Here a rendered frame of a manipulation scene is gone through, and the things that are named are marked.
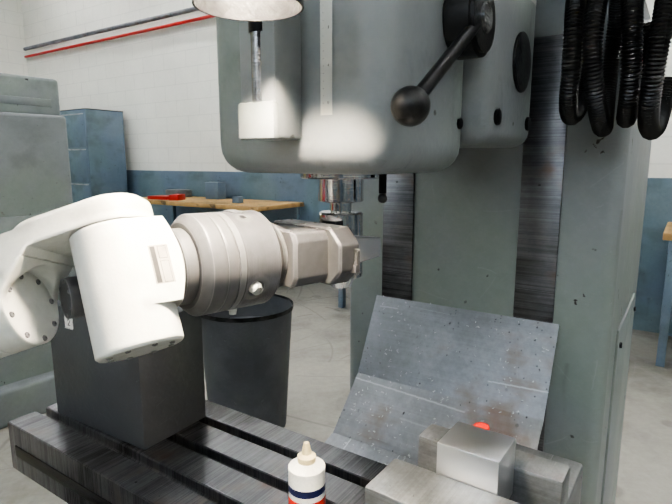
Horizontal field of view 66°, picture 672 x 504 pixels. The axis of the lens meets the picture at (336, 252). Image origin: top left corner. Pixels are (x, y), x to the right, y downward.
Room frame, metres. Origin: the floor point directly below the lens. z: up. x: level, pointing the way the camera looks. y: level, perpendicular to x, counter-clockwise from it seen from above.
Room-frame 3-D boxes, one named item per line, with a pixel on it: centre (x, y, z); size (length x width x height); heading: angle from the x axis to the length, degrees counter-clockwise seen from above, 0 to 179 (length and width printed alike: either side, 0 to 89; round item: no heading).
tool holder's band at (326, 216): (0.55, -0.01, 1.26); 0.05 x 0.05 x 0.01
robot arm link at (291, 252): (0.49, 0.06, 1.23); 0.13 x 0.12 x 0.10; 42
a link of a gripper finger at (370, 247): (0.53, -0.03, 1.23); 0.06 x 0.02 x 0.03; 132
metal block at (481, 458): (0.47, -0.14, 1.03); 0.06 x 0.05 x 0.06; 55
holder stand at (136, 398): (0.79, 0.33, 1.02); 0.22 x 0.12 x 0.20; 58
